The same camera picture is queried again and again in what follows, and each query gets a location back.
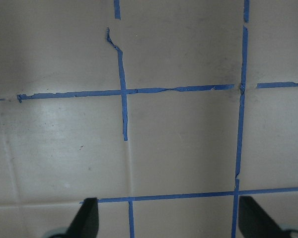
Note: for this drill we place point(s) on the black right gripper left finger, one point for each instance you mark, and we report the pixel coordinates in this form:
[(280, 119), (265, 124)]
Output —
[(86, 222)]

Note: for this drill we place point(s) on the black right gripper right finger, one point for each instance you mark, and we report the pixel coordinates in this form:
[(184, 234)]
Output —
[(254, 222)]

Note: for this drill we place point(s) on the lower vertical blue tape piece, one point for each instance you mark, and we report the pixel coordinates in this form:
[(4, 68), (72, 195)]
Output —
[(131, 220)]

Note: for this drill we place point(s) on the lower horizontal blue tape strip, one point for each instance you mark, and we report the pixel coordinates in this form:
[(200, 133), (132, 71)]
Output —
[(196, 195)]

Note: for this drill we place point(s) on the right horizontal blue tape piece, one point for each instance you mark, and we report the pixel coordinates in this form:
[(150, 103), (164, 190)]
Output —
[(276, 85)]

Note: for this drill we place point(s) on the long horizontal blue tape strip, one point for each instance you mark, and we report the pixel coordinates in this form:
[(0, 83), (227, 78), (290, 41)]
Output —
[(22, 97)]

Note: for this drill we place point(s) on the torn vertical blue tape strip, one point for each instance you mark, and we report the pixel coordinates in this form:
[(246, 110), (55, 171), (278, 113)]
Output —
[(123, 88)]

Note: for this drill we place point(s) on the long right vertical tape strip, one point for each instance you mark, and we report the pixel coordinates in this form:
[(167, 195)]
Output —
[(242, 88)]

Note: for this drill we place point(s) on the short top blue tape piece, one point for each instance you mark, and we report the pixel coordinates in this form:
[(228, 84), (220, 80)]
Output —
[(117, 12)]

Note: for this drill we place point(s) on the top right blue tape piece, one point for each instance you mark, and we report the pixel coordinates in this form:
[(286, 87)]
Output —
[(246, 11)]

